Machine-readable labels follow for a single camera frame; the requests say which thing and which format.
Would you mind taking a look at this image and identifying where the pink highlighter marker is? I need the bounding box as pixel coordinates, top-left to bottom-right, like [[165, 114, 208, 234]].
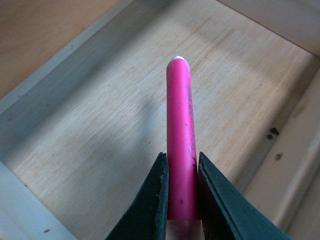
[[166, 56, 203, 240]]

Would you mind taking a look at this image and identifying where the wooden drawer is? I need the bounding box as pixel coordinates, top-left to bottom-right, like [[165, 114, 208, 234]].
[[0, 0, 320, 240]]

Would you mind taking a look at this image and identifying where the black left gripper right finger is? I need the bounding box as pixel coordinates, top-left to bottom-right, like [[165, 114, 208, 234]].
[[197, 152, 289, 240]]

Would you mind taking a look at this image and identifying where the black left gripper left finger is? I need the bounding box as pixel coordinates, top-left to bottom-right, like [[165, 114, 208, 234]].
[[107, 152, 169, 240]]

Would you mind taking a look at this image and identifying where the wooden nightstand cabinet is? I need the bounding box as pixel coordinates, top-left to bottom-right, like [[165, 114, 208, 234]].
[[0, 0, 320, 97]]

